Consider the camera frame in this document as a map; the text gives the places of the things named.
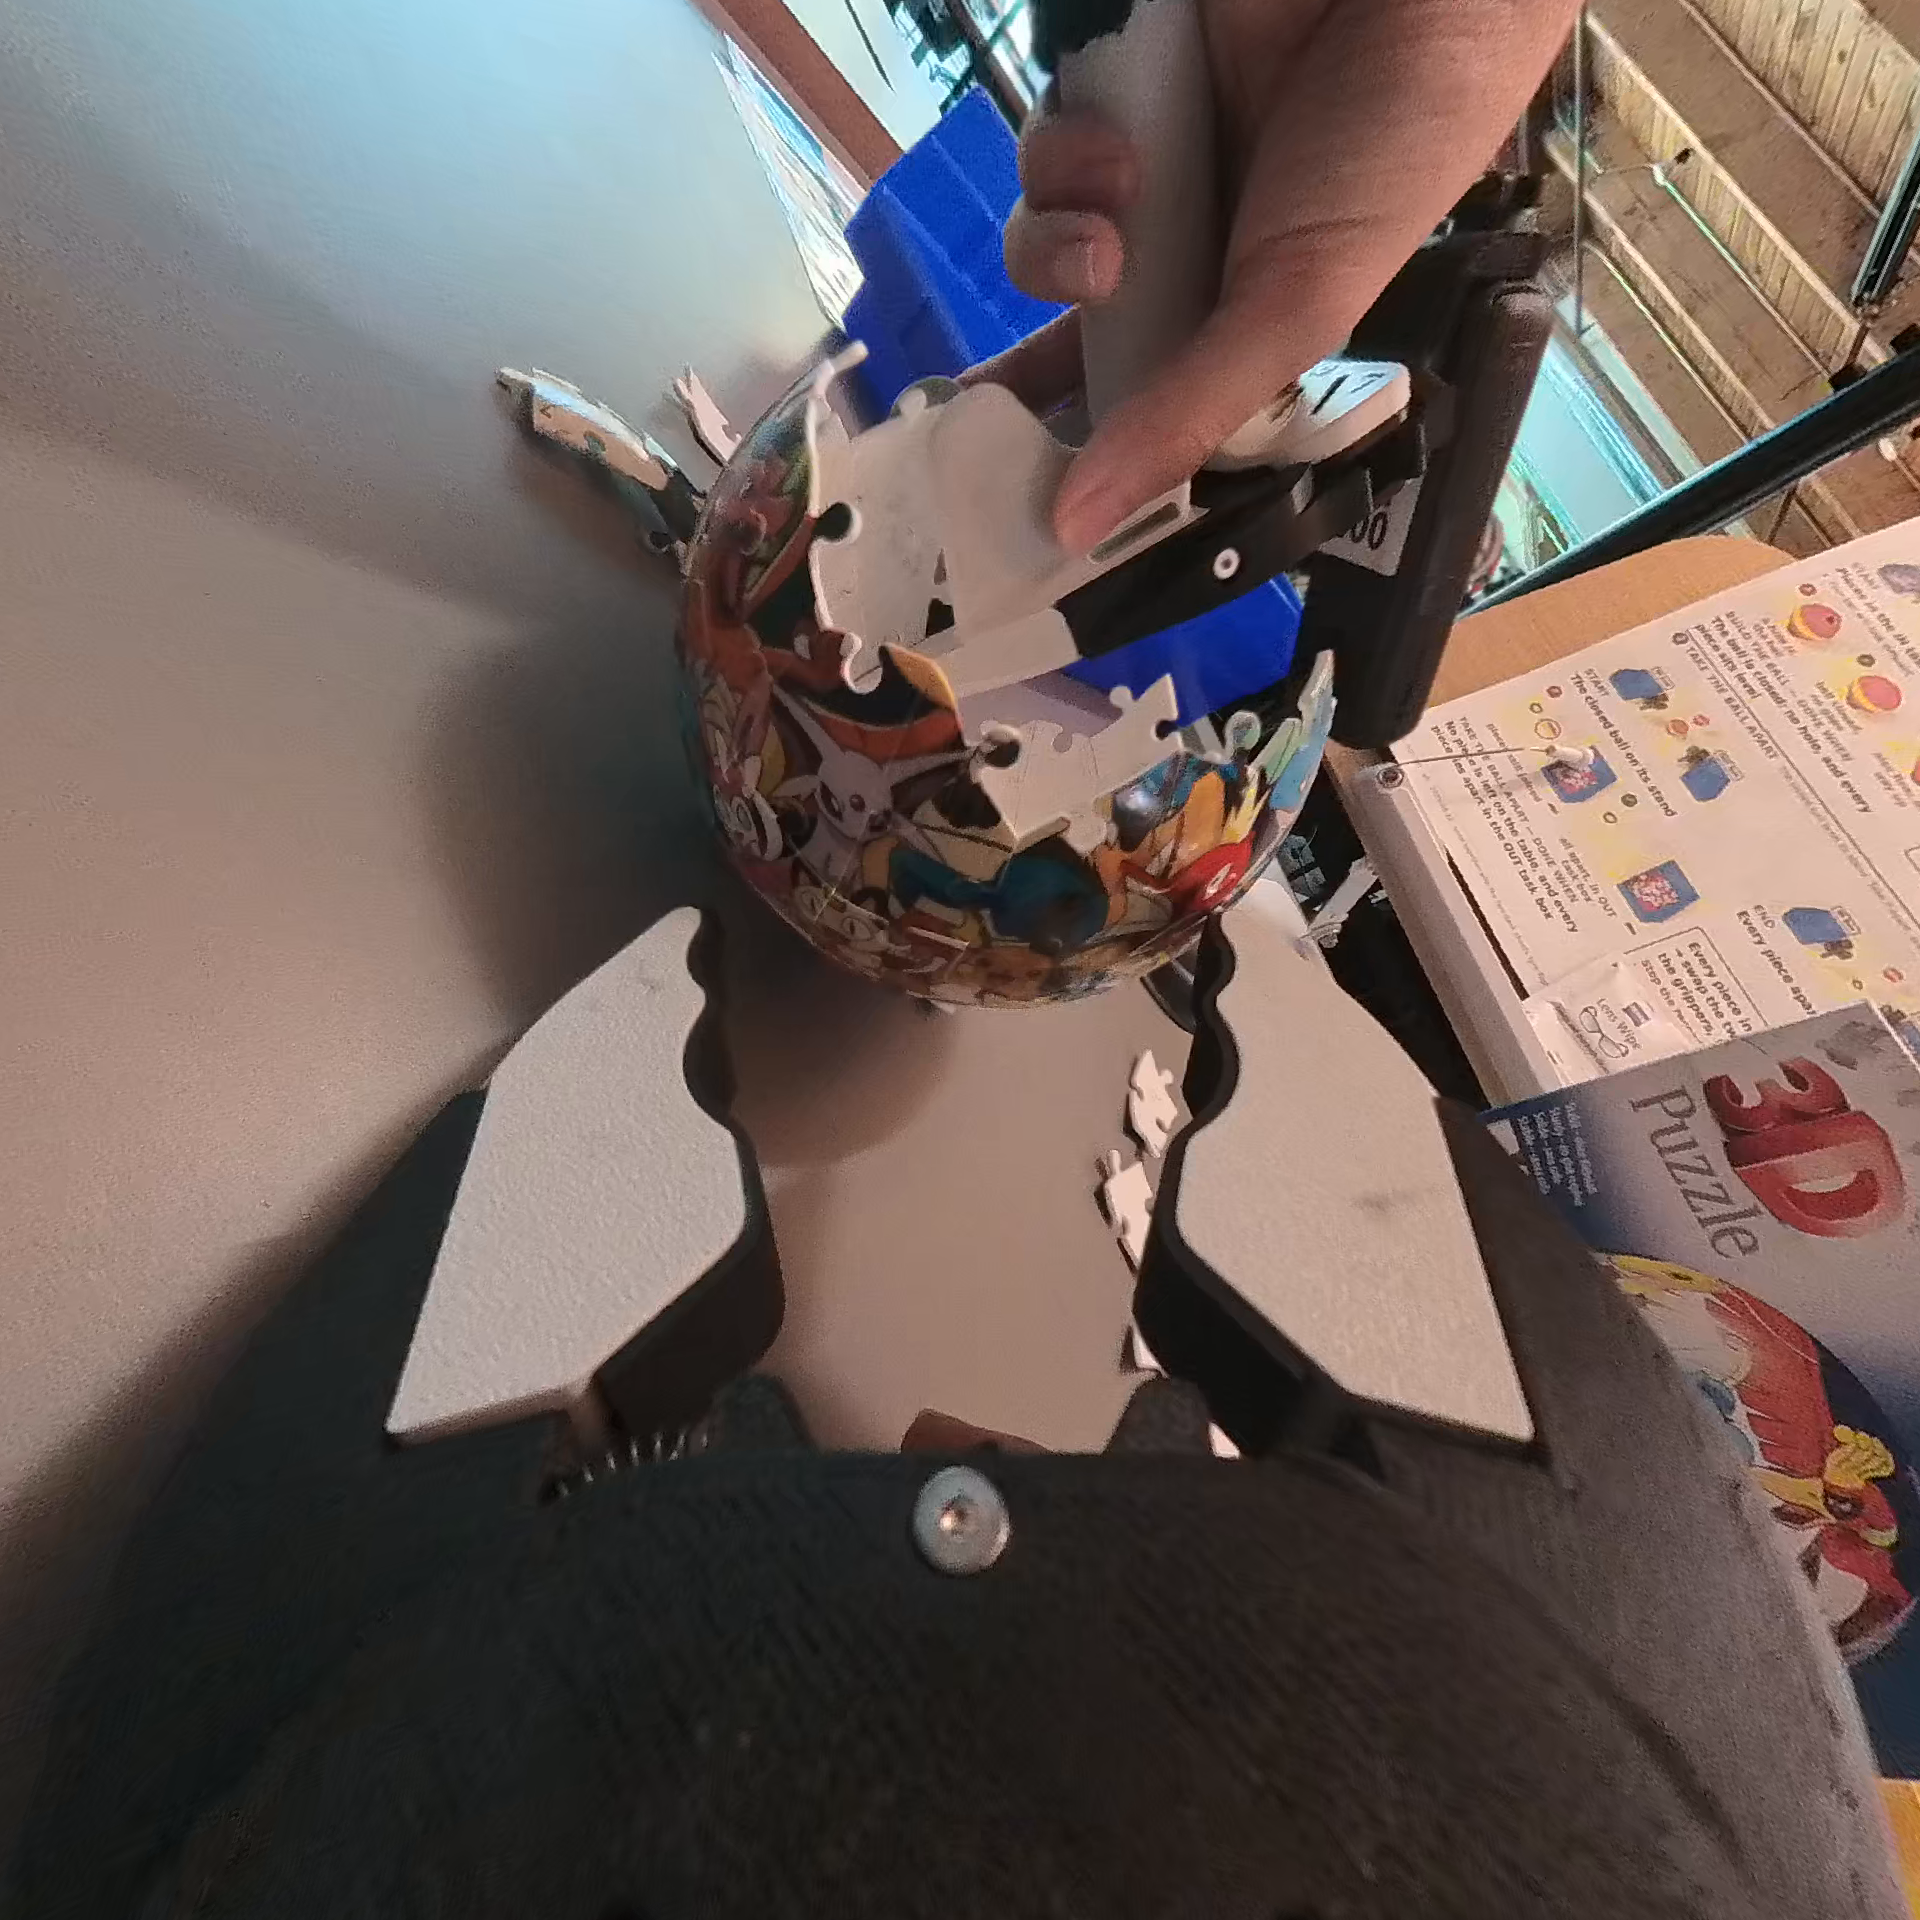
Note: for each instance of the white table with screw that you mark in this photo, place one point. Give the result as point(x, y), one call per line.
point(1424, 915)

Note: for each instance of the black tripod pole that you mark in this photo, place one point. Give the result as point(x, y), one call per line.
point(1725, 490)

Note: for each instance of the white puzzle piece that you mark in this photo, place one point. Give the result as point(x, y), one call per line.
point(705, 408)
point(1128, 1210)
point(1154, 1098)

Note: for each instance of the blue plastic bin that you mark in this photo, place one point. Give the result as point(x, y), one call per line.
point(938, 239)

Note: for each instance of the printed instruction sheet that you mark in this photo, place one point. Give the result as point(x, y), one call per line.
point(1697, 779)

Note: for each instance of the colourful puzzle ball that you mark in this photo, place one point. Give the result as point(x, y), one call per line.
point(928, 842)

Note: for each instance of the printed puzzle piece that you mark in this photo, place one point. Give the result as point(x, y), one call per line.
point(594, 437)

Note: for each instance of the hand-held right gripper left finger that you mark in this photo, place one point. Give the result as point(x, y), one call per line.
point(594, 1200)

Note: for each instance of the person's left hand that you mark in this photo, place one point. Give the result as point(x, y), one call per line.
point(1349, 182)

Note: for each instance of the small white wipe packet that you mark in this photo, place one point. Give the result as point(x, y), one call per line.
point(1589, 1029)

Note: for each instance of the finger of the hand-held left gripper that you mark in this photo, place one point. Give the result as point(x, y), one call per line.
point(1003, 638)

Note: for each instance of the puzzle box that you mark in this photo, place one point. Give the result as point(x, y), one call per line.
point(1772, 1289)

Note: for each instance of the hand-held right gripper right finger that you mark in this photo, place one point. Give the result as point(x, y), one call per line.
point(1328, 1231)

